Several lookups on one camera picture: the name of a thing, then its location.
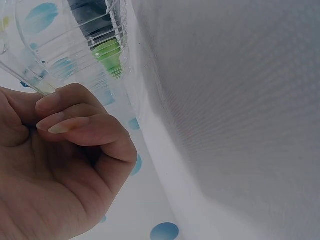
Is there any person's left hand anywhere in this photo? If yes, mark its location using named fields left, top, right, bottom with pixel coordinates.
left=0, top=83, right=139, bottom=240

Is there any clear ribbed plastic container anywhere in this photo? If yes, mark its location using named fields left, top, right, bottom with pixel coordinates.
left=0, top=0, right=142, bottom=118

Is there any green rounded object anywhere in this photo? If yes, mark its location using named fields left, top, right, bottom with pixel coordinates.
left=91, top=41, right=126, bottom=80

